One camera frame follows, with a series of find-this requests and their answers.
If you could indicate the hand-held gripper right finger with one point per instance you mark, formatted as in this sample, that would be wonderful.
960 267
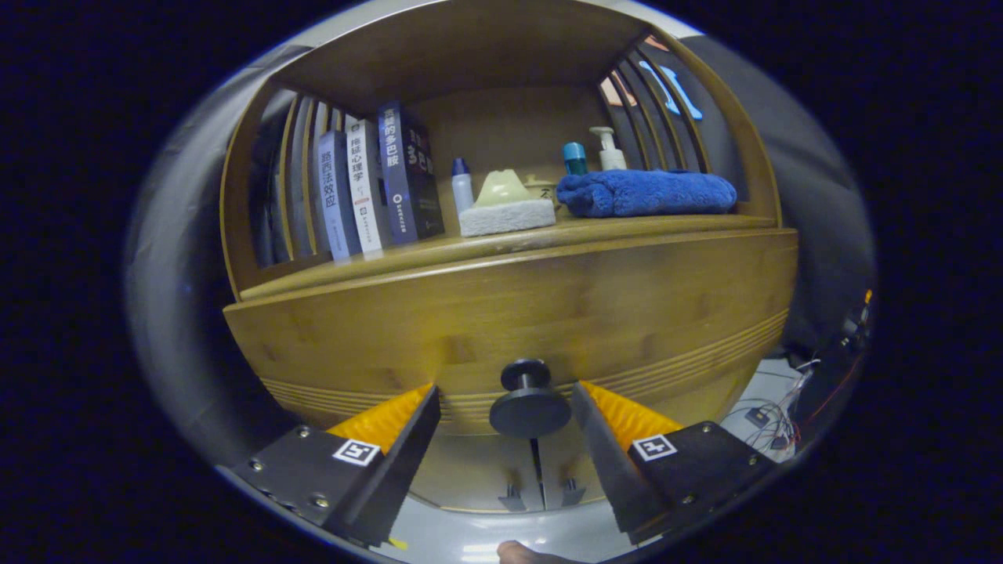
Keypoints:
603 462

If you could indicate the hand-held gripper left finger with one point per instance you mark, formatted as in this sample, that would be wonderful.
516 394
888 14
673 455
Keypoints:
403 462

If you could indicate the wooden drawer with black knob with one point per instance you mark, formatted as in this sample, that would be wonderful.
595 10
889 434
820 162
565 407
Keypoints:
392 337

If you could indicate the wooden cabinet door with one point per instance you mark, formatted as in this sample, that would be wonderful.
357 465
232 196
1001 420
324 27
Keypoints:
568 462
470 470

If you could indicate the wooden countertop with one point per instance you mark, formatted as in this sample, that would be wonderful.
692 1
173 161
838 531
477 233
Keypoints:
486 244

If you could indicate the wooden cabinet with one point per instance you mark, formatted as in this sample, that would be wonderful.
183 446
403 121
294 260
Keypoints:
470 47

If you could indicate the dark equipment with orange part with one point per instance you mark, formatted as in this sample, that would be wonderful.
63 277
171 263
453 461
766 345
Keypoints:
838 368

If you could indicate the light blue book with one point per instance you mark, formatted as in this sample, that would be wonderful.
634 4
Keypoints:
337 200

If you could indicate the blue folded towel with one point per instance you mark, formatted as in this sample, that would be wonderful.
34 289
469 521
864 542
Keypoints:
646 193

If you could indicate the white bottle with blue cap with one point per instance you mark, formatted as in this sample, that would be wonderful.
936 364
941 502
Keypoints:
462 192

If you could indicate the white book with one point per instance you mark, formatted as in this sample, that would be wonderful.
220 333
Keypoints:
367 188

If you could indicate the beige lidded tea cup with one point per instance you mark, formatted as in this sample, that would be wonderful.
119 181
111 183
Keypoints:
544 190

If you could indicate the dark blue book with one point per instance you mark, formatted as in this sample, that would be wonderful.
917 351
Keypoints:
403 176

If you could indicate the teal bottle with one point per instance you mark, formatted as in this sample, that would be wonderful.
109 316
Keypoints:
575 158

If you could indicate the white pump bottle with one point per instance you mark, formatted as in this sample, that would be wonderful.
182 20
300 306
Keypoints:
611 157

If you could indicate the black backdrop cloth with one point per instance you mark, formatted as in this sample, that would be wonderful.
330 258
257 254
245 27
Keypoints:
815 196

